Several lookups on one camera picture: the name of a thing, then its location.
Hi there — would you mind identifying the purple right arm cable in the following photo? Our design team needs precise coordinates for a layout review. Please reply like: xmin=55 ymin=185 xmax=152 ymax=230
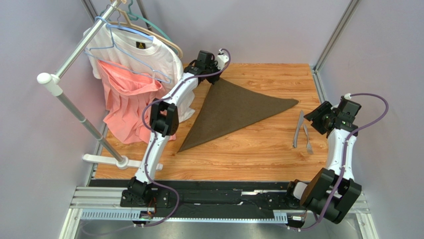
xmin=286 ymin=93 xmax=389 ymax=232

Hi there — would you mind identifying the pink pleated skirt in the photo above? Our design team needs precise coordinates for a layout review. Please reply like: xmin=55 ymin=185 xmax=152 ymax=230
xmin=97 ymin=60 xmax=178 ymax=144

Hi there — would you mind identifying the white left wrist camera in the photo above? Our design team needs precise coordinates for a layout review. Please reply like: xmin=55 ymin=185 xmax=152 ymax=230
xmin=215 ymin=48 xmax=231 ymax=71

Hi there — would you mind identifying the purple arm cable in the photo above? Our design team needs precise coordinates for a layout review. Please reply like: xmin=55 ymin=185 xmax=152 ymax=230
xmin=132 ymin=48 xmax=232 ymax=228
xmin=286 ymin=93 xmax=389 ymax=232

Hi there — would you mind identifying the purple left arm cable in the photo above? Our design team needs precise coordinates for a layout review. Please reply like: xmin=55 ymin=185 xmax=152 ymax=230
xmin=132 ymin=48 xmax=232 ymax=228

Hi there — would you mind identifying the teal clothes hanger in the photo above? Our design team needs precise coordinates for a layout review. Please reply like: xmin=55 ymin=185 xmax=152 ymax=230
xmin=95 ymin=0 xmax=183 ymax=59

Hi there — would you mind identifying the silver fork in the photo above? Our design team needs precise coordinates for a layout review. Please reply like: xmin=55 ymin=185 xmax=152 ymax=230
xmin=303 ymin=124 xmax=314 ymax=155

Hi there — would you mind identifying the blue wire hanger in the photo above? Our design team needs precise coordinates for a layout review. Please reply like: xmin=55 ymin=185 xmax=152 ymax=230
xmin=84 ymin=19 xmax=182 ymax=84

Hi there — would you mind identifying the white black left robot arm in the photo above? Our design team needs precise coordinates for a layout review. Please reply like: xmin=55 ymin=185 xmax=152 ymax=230
xmin=120 ymin=48 xmax=231 ymax=207

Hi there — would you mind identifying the aluminium frame rail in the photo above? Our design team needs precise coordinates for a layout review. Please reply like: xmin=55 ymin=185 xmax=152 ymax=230
xmin=58 ymin=0 xmax=380 ymax=239

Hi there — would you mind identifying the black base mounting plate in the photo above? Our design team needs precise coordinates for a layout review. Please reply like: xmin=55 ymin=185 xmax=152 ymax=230
xmin=88 ymin=179 xmax=305 ymax=219

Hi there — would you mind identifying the white clothes rack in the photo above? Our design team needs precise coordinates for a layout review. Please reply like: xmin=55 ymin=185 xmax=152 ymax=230
xmin=36 ymin=0 xmax=200 ymax=171

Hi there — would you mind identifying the wooden clothes hanger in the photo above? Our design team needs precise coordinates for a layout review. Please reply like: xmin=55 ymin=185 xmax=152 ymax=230
xmin=108 ymin=8 xmax=183 ymax=59

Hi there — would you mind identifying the white t-shirt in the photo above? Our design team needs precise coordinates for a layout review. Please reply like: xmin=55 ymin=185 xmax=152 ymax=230
xmin=85 ymin=25 xmax=183 ymax=127

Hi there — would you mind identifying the olive brown cloth napkin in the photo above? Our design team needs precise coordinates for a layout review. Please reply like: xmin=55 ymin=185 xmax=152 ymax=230
xmin=178 ymin=79 xmax=299 ymax=152

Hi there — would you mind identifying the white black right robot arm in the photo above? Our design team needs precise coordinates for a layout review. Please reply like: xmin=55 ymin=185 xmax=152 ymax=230
xmin=284 ymin=99 xmax=362 ymax=224

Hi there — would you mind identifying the silver table knife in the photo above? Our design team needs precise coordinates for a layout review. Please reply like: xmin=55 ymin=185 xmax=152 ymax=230
xmin=292 ymin=110 xmax=304 ymax=148

